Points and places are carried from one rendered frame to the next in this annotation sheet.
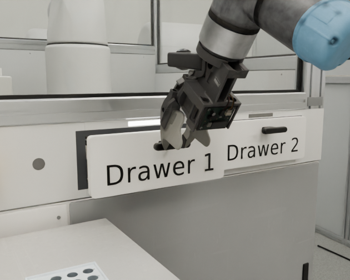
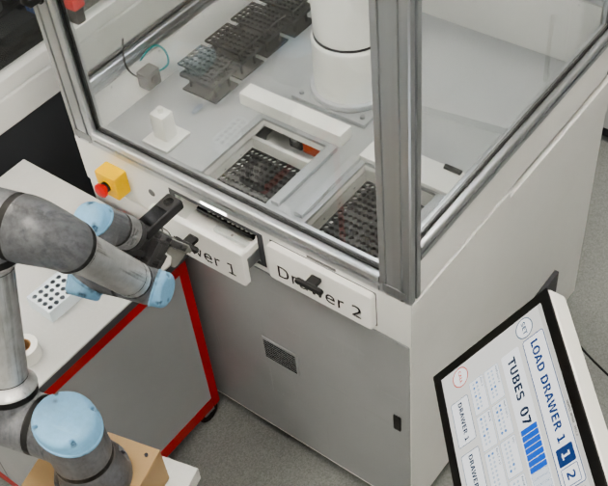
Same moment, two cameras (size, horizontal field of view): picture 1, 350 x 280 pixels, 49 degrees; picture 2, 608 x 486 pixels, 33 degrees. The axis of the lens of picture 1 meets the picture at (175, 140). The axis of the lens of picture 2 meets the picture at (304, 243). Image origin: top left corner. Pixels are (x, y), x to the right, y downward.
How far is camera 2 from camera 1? 2.31 m
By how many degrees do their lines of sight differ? 72
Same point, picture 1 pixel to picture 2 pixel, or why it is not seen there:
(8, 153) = (135, 177)
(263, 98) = (320, 252)
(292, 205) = (372, 358)
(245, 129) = (294, 264)
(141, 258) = not seen: hidden behind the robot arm
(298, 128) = (360, 302)
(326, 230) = not seen: outside the picture
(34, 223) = not seen: hidden behind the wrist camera
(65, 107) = (158, 172)
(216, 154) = (236, 268)
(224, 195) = (290, 297)
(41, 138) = (151, 180)
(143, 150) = (181, 232)
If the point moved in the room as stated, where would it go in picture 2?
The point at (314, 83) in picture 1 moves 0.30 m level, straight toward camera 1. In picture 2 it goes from (391, 275) to (246, 286)
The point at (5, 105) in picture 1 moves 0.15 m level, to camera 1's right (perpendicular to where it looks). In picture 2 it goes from (127, 154) to (144, 193)
